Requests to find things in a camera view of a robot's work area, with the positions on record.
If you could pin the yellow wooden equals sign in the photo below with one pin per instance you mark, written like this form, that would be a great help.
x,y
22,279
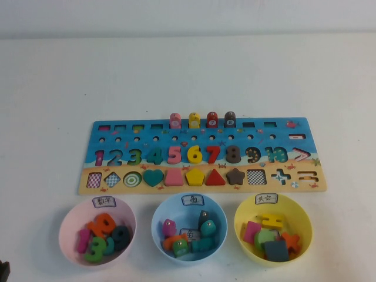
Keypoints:
x,y
273,223

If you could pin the pink wooden number five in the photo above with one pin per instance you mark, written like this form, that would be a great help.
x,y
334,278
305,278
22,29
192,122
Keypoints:
x,y
175,160

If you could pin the pink wooden fish piece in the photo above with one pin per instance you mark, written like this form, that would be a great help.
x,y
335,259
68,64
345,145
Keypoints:
x,y
175,122

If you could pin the dark blue-grey wooden number nine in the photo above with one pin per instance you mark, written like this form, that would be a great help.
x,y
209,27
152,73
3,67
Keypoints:
x,y
124,241

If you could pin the yellow wooden pentagon piece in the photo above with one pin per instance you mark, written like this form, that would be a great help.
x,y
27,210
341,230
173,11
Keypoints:
x,y
195,177

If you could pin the orange wooden fish piece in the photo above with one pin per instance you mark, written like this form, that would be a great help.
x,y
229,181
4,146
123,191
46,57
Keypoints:
x,y
169,243

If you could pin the dark grey wooden fish piece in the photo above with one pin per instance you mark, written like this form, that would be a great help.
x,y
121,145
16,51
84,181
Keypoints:
x,y
203,217

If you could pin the magenta wooden fish piece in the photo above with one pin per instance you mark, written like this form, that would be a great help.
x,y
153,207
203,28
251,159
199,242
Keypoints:
x,y
169,229

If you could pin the yellow wooden fish piece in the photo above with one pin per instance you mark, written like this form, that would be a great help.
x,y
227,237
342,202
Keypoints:
x,y
194,122

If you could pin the teal wooden heart piece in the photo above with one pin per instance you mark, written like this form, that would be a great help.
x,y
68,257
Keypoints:
x,y
153,177

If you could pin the orange wooden number ten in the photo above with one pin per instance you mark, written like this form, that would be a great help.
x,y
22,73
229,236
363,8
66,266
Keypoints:
x,y
97,227

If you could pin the blue wooden number two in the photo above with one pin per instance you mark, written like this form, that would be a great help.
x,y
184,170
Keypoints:
x,y
109,248

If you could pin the red wooden number seven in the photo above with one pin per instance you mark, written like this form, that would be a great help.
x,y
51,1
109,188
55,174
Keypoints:
x,y
214,154

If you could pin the paper label inside blue bowl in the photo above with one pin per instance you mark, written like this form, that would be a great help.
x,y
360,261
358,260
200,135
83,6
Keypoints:
x,y
190,234

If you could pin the brown wooden star piece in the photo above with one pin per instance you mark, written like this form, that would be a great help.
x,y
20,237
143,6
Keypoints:
x,y
235,177

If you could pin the pink wooden trapezoid piece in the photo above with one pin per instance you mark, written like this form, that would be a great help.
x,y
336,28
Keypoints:
x,y
174,178

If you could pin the colourful wooden puzzle board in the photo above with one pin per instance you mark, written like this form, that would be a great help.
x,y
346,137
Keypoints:
x,y
317,147

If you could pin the blue plastic bowl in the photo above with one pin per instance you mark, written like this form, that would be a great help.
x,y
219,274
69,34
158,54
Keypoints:
x,y
160,214

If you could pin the orange wooden plus sign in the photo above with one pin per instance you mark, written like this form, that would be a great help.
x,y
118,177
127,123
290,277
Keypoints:
x,y
290,242

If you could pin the paper label on yellow rim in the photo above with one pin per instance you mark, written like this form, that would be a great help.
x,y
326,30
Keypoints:
x,y
266,198

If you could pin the yellow plastic bowl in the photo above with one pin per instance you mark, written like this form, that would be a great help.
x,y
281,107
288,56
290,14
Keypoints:
x,y
299,211

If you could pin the magenta wooden number one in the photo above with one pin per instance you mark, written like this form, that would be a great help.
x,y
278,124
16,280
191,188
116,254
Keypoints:
x,y
83,242

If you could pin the blue-green wooden fish piece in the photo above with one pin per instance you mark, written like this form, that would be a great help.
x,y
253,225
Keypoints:
x,y
202,245

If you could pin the paper label on blue rim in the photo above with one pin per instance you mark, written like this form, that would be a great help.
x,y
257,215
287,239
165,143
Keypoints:
x,y
193,200

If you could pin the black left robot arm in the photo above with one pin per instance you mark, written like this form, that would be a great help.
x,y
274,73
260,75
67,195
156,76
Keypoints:
x,y
4,271

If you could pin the green wooden circle piece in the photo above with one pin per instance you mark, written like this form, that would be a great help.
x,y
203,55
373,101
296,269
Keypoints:
x,y
263,238

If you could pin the green wooden number three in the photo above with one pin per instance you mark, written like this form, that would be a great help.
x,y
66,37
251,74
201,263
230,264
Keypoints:
x,y
100,246

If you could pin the teal wooden number four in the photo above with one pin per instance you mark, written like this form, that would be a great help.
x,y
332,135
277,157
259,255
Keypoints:
x,y
157,155

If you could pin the dark grey wooden square piece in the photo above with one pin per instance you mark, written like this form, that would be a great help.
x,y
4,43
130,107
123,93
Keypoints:
x,y
276,251

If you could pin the paper label on pink rim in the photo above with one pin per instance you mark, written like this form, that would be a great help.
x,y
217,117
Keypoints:
x,y
103,202

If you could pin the teal wooden fish piece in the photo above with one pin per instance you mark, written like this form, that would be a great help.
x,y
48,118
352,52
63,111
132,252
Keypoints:
x,y
209,229

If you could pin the pink plastic bowl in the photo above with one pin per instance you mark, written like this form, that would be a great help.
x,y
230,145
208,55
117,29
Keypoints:
x,y
69,235

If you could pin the brown wooden number eight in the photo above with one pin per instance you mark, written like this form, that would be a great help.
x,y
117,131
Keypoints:
x,y
229,155

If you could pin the green wooden fish piece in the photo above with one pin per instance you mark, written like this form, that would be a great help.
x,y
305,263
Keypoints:
x,y
179,249

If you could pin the brown wooden fish piece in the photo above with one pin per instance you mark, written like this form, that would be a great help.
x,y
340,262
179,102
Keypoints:
x,y
230,120

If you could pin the yellow wooden number six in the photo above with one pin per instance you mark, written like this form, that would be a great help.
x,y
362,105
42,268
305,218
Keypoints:
x,y
192,157

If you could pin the red wooden triangle piece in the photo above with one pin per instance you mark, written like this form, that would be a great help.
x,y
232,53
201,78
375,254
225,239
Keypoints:
x,y
215,179

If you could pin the red wooden fish piece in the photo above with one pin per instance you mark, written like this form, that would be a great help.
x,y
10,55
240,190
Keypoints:
x,y
212,121

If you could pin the pink wooden square piece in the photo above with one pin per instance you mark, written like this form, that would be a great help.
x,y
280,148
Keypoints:
x,y
250,232

